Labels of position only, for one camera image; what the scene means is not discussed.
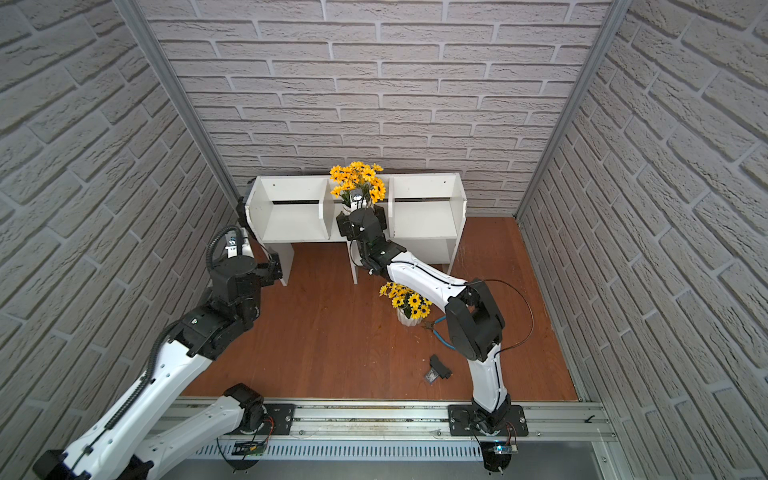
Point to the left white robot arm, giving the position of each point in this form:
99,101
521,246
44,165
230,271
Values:
119,445

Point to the small black clip device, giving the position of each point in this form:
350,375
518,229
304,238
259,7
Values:
437,370

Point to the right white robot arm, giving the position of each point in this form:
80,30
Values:
474,320

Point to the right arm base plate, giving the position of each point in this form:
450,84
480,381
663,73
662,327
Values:
466,420

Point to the right circuit board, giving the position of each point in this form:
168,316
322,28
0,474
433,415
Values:
499,448

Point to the sunflower pot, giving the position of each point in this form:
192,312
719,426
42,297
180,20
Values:
358,175
411,308

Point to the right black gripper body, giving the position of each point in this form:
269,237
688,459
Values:
346,226

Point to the aluminium corner post left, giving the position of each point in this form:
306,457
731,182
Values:
147,41

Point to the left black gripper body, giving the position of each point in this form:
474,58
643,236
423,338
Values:
271,267

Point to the left circuit board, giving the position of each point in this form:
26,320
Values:
246,449

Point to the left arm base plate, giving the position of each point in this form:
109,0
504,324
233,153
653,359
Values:
277,419

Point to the aluminium corner post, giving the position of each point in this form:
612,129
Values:
614,17
147,41

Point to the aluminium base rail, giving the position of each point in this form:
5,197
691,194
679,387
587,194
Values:
368,430

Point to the circuit board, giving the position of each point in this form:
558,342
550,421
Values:
499,448
246,449

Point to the aluminium corner post right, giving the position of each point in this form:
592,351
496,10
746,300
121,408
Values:
614,17

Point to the blue handled pliers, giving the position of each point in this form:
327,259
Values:
431,327

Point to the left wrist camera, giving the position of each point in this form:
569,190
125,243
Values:
234,245

